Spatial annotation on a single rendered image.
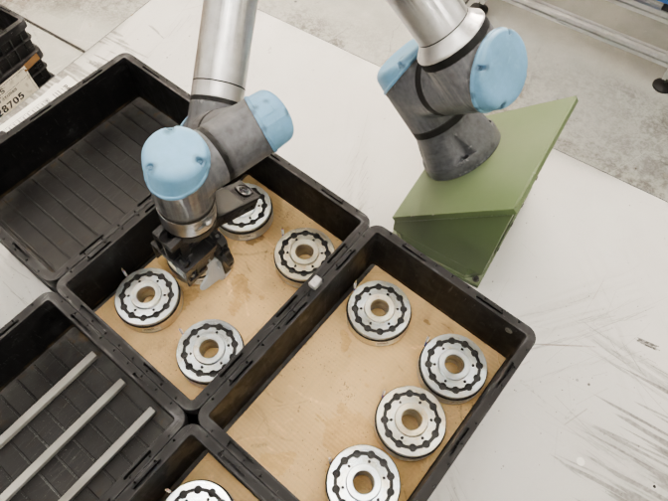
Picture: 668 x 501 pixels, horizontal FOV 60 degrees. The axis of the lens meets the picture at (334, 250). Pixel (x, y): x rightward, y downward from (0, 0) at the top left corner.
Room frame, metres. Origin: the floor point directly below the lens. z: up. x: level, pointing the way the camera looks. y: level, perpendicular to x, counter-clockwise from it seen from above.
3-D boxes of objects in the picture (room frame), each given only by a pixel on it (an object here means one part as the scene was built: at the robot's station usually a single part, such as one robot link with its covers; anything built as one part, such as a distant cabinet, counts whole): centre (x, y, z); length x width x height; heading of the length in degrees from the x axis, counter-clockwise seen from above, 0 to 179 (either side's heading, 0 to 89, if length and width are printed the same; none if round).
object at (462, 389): (0.28, -0.19, 0.86); 0.10 x 0.10 x 0.01
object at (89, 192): (0.61, 0.41, 0.87); 0.40 x 0.30 x 0.11; 142
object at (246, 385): (0.24, -0.06, 0.87); 0.40 x 0.30 x 0.11; 142
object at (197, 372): (0.29, 0.19, 0.86); 0.10 x 0.10 x 0.01
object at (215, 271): (0.41, 0.19, 0.88); 0.06 x 0.03 x 0.09; 142
